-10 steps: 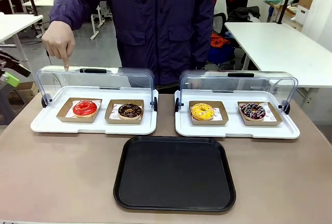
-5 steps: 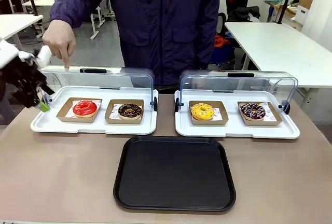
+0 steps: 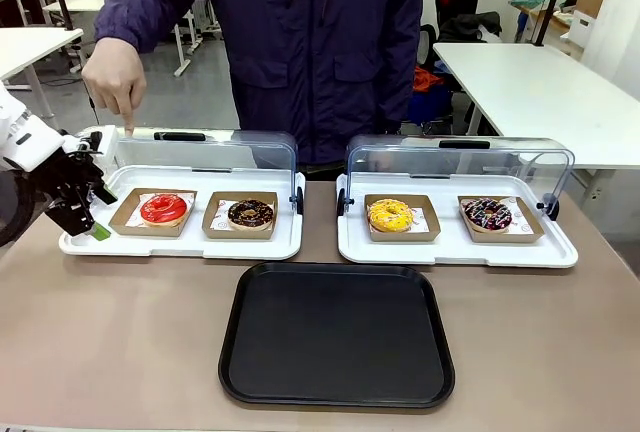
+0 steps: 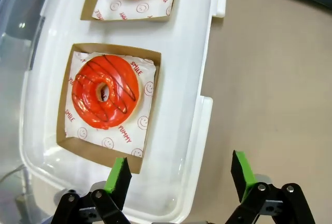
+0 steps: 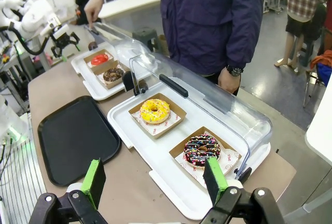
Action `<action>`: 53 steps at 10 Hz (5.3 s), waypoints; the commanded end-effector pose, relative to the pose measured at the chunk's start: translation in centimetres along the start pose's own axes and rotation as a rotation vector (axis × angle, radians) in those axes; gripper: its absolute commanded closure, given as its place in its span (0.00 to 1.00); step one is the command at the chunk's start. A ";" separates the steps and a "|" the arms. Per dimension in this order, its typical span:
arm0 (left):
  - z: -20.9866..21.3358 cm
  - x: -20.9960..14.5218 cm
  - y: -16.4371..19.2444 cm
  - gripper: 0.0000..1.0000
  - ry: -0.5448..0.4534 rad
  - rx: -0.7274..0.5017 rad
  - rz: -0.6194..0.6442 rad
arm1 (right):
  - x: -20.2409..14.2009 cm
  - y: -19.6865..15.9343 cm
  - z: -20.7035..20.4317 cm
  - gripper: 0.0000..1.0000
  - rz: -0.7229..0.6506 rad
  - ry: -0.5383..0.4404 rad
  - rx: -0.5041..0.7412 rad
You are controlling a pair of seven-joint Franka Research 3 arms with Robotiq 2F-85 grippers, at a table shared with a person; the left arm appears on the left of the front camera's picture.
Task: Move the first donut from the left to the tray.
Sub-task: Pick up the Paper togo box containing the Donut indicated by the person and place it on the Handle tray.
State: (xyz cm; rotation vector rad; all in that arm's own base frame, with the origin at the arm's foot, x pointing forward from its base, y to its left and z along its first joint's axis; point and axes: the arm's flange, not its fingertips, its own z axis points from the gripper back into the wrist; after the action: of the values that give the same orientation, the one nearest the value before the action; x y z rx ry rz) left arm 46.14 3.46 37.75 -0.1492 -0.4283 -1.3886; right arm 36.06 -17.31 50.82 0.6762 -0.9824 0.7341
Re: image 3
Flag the white desk with white legs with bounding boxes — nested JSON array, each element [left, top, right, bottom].
[[43, 0, 224, 78]]

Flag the white table with metal leg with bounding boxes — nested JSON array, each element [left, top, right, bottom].
[[0, 26, 85, 119]]

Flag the chocolate sprinkled donut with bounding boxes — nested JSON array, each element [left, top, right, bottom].
[[227, 198, 276, 232]]

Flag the brown cardboard donut tray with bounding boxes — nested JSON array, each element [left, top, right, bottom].
[[107, 187, 199, 239], [457, 194, 547, 245], [201, 190, 280, 241], [363, 193, 443, 244]]

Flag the person's right forearm navy sleeve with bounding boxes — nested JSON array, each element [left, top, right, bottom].
[[93, 0, 174, 56]]

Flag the black bag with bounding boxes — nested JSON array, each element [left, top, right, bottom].
[[438, 10, 503, 44]]

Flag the green plastic sheet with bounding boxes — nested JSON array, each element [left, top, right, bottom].
[[508, 0, 557, 12]]

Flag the red glazed donut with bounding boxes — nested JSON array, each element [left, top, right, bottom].
[[139, 193, 189, 229]]

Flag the white printed paper liner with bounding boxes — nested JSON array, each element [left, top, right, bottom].
[[461, 196, 527, 235], [124, 192, 194, 230], [366, 204, 427, 234], [209, 198, 278, 233]]

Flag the white display case base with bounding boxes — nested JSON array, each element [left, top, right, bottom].
[[58, 164, 306, 261], [335, 171, 580, 270]]

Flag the blue bag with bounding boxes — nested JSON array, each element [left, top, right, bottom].
[[406, 82, 455, 127]]

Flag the white storage box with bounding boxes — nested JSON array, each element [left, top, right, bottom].
[[569, 8, 599, 37]]

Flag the large white table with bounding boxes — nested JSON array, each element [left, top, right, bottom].
[[431, 41, 640, 188]]

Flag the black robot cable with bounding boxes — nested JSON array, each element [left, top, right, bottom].
[[0, 170, 37, 248]]

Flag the clear display case lid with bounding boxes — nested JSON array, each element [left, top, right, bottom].
[[337, 133, 577, 222], [113, 127, 305, 216]]

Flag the person's right hand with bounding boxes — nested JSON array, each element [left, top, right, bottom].
[[81, 40, 148, 139]]

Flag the person's left forearm navy sleeve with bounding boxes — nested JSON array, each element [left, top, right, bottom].
[[387, 0, 429, 133]]

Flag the orange cloth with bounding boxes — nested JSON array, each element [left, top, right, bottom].
[[411, 65, 447, 94]]

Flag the black plastic serving tray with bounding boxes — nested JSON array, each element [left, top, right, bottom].
[[217, 261, 457, 410]]

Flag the person's navy jacket torso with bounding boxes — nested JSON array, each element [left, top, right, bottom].
[[107, 0, 429, 167]]

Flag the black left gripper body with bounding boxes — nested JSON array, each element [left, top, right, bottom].
[[30, 149, 104, 206]]

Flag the yellow sprinkled donut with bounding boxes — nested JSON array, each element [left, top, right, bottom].
[[367, 197, 416, 234]]

